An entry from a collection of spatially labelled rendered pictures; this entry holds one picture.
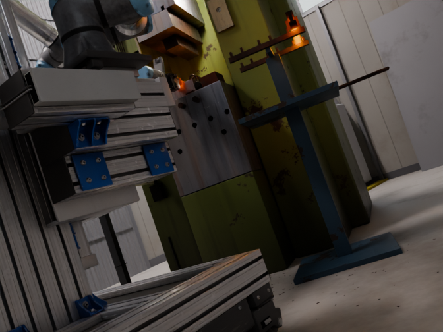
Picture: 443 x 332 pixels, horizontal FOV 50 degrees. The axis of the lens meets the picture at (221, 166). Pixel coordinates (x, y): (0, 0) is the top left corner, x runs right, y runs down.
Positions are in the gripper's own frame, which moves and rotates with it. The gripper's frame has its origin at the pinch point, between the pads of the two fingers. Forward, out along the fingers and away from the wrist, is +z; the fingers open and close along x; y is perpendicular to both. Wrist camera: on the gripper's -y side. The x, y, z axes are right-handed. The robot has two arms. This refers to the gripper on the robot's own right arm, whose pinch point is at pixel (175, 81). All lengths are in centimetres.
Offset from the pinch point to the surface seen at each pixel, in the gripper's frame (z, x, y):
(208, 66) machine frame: 50, 5, -16
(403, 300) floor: -87, 69, 102
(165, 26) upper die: 2.1, 4.3, -28.1
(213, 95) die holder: -3.3, 16.8, 15.0
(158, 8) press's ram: 2.0, 3.9, -37.8
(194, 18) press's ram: 29.3, 12.2, -36.2
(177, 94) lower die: 2.6, -2.3, 5.5
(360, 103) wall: 361, 75, 3
